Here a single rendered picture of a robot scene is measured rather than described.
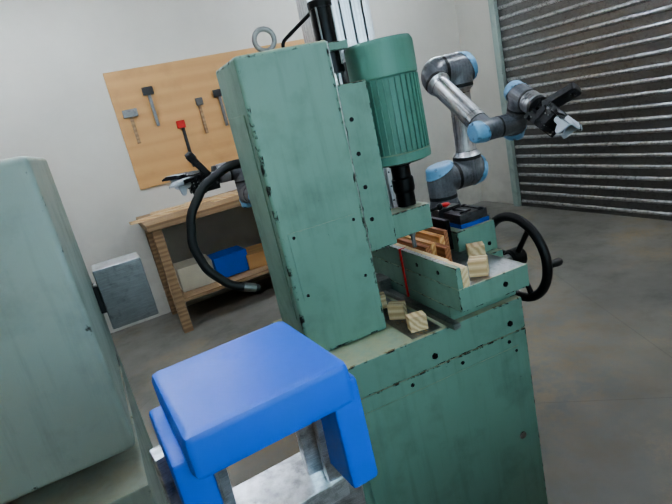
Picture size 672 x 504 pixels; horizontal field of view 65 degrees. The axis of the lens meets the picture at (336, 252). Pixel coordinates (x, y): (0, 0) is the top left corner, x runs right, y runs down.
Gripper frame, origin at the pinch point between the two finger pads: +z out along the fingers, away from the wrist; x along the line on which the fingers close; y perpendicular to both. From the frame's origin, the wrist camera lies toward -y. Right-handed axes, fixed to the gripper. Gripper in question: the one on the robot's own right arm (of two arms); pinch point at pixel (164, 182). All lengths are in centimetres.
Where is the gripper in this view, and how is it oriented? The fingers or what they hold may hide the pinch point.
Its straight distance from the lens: 206.7
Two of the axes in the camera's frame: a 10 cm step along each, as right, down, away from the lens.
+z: -8.7, 3.1, -3.7
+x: -4.6, -2.8, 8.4
